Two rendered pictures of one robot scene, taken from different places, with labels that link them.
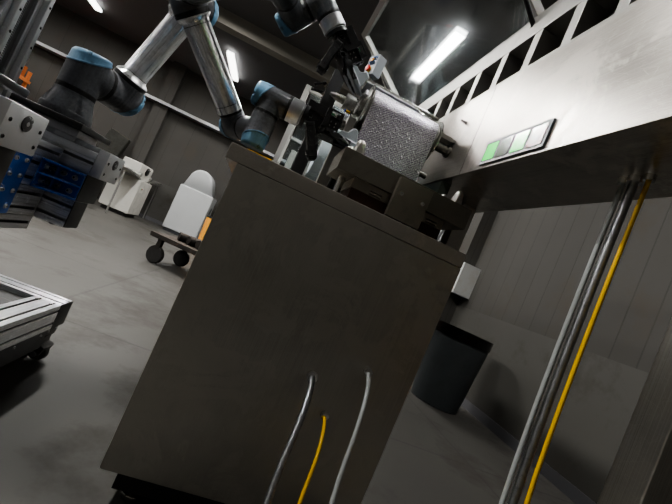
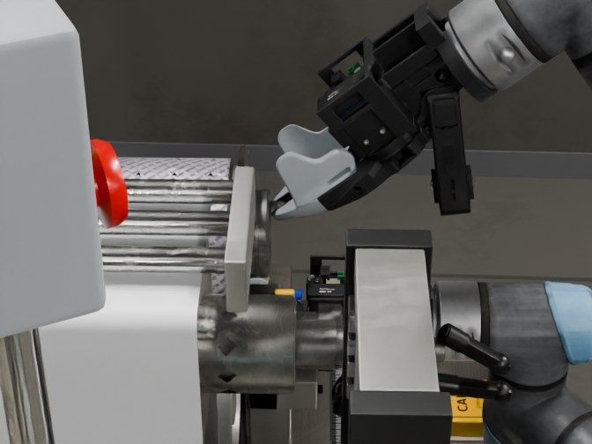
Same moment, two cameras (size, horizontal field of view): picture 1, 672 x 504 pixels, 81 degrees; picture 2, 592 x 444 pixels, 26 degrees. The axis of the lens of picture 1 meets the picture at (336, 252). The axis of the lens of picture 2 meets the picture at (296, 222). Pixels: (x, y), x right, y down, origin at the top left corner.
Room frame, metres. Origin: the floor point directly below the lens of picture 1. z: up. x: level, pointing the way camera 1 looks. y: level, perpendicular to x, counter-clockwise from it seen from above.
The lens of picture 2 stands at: (2.14, 0.35, 1.86)
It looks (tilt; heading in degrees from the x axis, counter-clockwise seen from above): 34 degrees down; 193
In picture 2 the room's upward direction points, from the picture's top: straight up
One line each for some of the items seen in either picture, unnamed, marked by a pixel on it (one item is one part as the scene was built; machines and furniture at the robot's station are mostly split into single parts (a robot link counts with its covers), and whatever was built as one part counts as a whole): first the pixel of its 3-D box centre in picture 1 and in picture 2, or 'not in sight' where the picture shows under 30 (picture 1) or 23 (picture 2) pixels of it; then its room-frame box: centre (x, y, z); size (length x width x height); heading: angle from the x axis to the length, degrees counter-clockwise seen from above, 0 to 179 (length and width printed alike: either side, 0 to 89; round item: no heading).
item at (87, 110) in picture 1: (70, 103); not in sight; (1.27, 0.97, 0.87); 0.15 x 0.15 x 0.10
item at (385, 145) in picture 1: (387, 158); not in sight; (1.25, -0.03, 1.11); 0.23 x 0.01 x 0.18; 102
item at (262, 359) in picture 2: (351, 104); (248, 344); (1.52, 0.18, 1.34); 0.06 x 0.06 x 0.06; 12
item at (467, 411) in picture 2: not in sight; (468, 407); (1.08, 0.30, 0.91); 0.07 x 0.07 x 0.02; 12
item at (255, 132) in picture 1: (255, 130); (535, 412); (1.18, 0.37, 1.01); 0.11 x 0.08 x 0.11; 48
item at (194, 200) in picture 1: (195, 204); not in sight; (8.75, 3.27, 0.75); 0.76 x 0.64 x 1.50; 100
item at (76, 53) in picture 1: (87, 72); not in sight; (1.28, 0.97, 0.98); 0.13 x 0.12 x 0.14; 163
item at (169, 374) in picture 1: (268, 296); not in sight; (2.21, 0.25, 0.43); 2.52 x 0.64 x 0.86; 12
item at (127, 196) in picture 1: (129, 187); not in sight; (7.76, 4.21, 0.53); 2.24 x 0.56 x 1.06; 10
